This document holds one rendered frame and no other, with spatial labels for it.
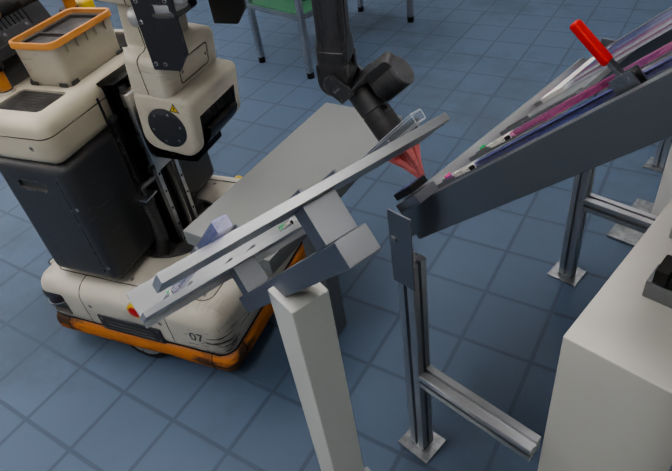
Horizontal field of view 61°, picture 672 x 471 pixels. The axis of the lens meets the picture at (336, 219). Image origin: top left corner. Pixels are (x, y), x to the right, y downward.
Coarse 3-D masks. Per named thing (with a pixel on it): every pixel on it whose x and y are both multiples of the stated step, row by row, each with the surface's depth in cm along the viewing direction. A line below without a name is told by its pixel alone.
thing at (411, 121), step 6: (414, 114) 55; (420, 114) 55; (408, 120) 56; (414, 120) 55; (420, 120) 55; (396, 126) 58; (402, 126) 57; (408, 126) 56; (414, 126) 57; (390, 132) 59; (396, 132) 58; (402, 132) 58; (408, 132) 59; (384, 138) 61; (390, 138) 60; (396, 138) 59; (378, 144) 62; (372, 150) 64; (294, 216) 92; (294, 222) 94; (282, 228) 100
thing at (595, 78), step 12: (600, 72) 105; (576, 84) 113; (588, 84) 102; (564, 96) 108; (540, 108) 116; (528, 120) 110; (504, 132) 115; (504, 144) 101; (480, 156) 108; (444, 180) 106
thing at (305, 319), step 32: (320, 288) 75; (288, 320) 75; (320, 320) 76; (288, 352) 83; (320, 352) 80; (320, 384) 83; (320, 416) 87; (352, 416) 93; (320, 448) 98; (352, 448) 98
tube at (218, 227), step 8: (224, 216) 46; (216, 224) 46; (224, 224) 46; (208, 232) 48; (216, 232) 46; (224, 232) 48; (200, 240) 53; (208, 240) 50; (200, 248) 54; (184, 280) 72; (176, 288) 80
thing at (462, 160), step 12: (564, 72) 130; (552, 84) 127; (540, 96) 124; (528, 108) 122; (504, 120) 118; (516, 120) 119; (492, 132) 115; (480, 144) 113; (468, 156) 111; (444, 168) 107; (456, 168) 109; (432, 180) 105
